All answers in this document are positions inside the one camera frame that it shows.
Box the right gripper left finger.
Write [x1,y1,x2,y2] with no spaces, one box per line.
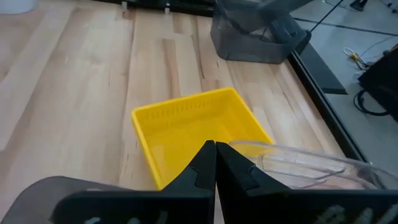
[50,139,218,224]

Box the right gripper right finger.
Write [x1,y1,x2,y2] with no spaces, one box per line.
[216,141,398,224]

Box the clear plastic bin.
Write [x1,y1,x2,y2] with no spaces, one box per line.
[229,139,398,190]
[257,151,348,189]

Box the smoke grey plastic bin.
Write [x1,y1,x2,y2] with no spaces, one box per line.
[0,175,135,224]
[215,0,315,41]
[210,12,312,65]

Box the yellow plastic basket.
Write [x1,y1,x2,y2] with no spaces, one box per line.
[131,86,275,192]

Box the black floor equipment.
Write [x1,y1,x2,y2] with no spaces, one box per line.
[357,43,398,124]

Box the black floor stand foot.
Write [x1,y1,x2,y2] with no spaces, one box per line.
[349,0,369,12]

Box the coiled black cable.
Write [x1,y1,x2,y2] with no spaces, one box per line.
[353,89,391,118]

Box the knotted white and yellow cable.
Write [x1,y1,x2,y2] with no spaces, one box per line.
[343,46,373,72]

